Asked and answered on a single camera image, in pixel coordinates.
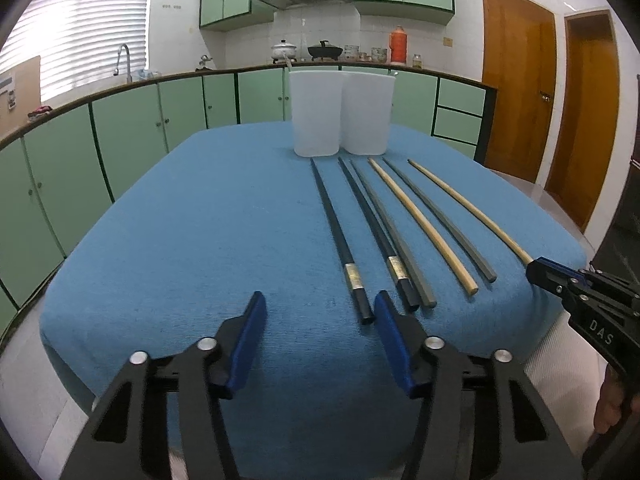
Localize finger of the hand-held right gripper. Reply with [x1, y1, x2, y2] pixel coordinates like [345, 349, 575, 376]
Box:
[526, 258, 596, 311]
[537, 257, 640, 301]

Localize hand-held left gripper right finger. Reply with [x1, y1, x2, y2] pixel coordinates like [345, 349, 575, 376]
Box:
[373, 290, 586, 480]

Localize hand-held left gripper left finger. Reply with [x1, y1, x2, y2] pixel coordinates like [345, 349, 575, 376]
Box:
[60, 291, 268, 480]

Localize wooden chopstick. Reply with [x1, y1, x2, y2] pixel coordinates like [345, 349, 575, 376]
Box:
[407, 159, 535, 266]
[368, 157, 479, 296]

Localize grey chopstick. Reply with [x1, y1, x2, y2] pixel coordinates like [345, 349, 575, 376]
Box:
[382, 157, 498, 283]
[350, 159, 438, 309]

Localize black chopstick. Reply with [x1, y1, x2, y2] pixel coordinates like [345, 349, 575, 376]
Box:
[309, 157, 376, 325]
[337, 156, 421, 313]

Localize white double utensil holder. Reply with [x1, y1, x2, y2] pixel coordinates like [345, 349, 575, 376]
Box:
[289, 70, 396, 157]

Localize person's right hand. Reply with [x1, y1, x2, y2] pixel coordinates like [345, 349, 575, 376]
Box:
[594, 362, 624, 435]

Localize black flat panel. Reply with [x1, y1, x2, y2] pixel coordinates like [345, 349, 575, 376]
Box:
[592, 157, 640, 281]

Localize person's leg in white pants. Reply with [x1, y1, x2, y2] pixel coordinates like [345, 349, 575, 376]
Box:
[520, 340, 613, 466]

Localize blue tablecloth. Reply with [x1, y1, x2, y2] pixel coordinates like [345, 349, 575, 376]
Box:
[39, 122, 588, 461]

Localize plain wooden door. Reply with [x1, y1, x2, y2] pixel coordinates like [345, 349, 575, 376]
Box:
[544, 9, 621, 235]

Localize green base cabinets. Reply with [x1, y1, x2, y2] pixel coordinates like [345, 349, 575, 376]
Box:
[0, 62, 501, 331]

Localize orange thermos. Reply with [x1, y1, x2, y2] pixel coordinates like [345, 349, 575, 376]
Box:
[389, 26, 407, 65]

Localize white cooking pot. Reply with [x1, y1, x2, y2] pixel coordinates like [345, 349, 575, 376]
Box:
[271, 39, 298, 63]

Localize metal sink faucet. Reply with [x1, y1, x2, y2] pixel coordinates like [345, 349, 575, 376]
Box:
[115, 44, 133, 84]

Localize black wok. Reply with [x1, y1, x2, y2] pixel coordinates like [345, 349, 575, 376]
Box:
[307, 40, 345, 61]

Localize cardboard board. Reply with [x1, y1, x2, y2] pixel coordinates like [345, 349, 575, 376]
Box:
[0, 56, 42, 138]

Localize white window blinds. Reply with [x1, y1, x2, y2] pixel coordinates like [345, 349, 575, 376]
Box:
[0, 0, 153, 103]

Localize wooden door with handle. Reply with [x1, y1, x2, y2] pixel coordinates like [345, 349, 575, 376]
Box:
[480, 0, 557, 184]

